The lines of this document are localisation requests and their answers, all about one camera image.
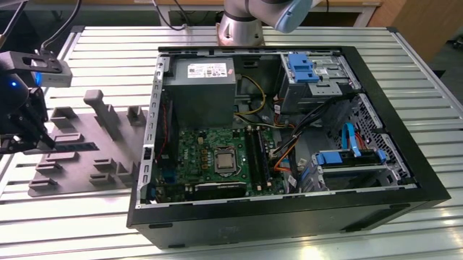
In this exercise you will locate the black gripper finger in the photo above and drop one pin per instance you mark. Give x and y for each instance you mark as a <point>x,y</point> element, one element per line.
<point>11,145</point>
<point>32,124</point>

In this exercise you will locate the blue RAM stick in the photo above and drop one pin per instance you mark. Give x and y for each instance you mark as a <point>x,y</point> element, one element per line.
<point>77,147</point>

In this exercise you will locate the black RAM slot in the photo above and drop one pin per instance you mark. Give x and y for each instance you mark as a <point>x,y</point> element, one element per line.
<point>255,159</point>

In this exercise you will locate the grey parts rack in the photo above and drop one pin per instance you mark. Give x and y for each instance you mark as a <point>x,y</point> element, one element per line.
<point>73,177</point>

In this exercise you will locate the blue expansion slot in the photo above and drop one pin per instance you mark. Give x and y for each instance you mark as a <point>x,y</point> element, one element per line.
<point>168,177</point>

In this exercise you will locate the green motherboard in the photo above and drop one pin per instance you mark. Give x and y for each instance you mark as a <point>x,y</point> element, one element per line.
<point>188,138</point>

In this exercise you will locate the grey power supply unit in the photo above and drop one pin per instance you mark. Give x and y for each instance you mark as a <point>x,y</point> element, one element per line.
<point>199,103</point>

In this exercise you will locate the silver CPU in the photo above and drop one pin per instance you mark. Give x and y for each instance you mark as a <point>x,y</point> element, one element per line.
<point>226,161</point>

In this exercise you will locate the black graphics card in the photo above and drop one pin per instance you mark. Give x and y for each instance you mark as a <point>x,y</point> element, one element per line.
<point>216,192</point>

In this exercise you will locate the metal locking lever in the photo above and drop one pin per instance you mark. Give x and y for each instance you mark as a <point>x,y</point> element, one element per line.
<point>239,169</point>

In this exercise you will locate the black PC case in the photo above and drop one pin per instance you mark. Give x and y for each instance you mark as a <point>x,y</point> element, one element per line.
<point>290,222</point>

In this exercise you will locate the hard disk in blue carrier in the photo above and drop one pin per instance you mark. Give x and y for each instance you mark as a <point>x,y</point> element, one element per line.
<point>328,158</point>

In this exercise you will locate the metal drive cage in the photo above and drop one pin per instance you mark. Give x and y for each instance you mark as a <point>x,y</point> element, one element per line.
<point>328,90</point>

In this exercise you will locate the metal disk bay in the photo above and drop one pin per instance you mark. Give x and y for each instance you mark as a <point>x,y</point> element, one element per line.
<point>354,169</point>

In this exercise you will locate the brown wooden cabinet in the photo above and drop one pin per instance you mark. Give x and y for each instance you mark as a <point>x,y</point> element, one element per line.
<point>423,24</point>

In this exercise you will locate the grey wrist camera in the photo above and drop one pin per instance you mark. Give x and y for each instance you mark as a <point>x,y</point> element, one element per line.
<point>57,80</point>

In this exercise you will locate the black camera bracket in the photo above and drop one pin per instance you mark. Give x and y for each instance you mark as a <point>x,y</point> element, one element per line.
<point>15,58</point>

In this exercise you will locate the blue plastic drive bracket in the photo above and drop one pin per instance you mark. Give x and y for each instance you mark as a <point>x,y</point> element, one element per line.
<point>300,67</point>

